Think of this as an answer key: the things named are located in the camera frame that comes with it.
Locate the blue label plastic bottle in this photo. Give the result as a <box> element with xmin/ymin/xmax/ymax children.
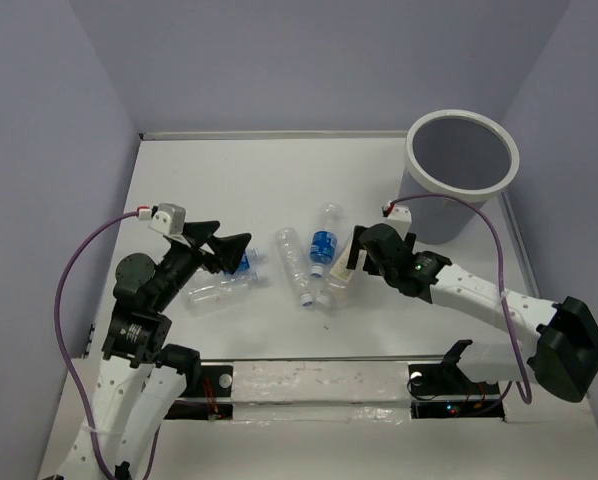
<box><xmin>309</xmin><ymin>203</ymin><xmax>343</xmax><ymax>278</ymax></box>

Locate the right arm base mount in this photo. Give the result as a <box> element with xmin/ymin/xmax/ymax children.
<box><xmin>406</xmin><ymin>340</ymin><xmax>505</xmax><ymax>420</ymax></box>

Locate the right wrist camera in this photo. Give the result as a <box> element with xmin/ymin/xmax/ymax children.
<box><xmin>382</xmin><ymin>202</ymin><xmax>412</xmax><ymax>224</ymax></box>

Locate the grey round bin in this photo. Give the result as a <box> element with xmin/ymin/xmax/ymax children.
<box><xmin>398</xmin><ymin>109</ymin><xmax>520</xmax><ymax>245</ymax></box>

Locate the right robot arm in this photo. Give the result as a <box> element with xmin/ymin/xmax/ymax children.
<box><xmin>349</xmin><ymin>223</ymin><xmax>598</xmax><ymax>403</ymax></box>

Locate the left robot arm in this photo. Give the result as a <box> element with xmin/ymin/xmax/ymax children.
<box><xmin>54</xmin><ymin>220</ymin><xmax>252</xmax><ymax>479</ymax></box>

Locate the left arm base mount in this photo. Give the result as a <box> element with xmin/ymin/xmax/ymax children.
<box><xmin>165</xmin><ymin>362</ymin><xmax>234</xmax><ymax>421</ymax></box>

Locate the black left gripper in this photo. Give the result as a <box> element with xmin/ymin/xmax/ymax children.
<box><xmin>152</xmin><ymin>219</ymin><xmax>252</xmax><ymax>309</ymax></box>

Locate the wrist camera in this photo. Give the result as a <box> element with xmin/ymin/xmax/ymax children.
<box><xmin>382</xmin><ymin>202</ymin><xmax>412</xmax><ymax>224</ymax></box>
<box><xmin>149</xmin><ymin>203</ymin><xmax>186</xmax><ymax>237</ymax></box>

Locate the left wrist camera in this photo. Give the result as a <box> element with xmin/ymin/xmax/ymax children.
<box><xmin>149</xmin><ymin>203</ymin><xmax>186</xmax><ymax>237</ymax></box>

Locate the crushed clear plastic bottle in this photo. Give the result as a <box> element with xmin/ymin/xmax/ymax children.
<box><xmin>183</xmin><ymin>272</ymin><xmax>268</xmax><ymax>317</ymax></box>

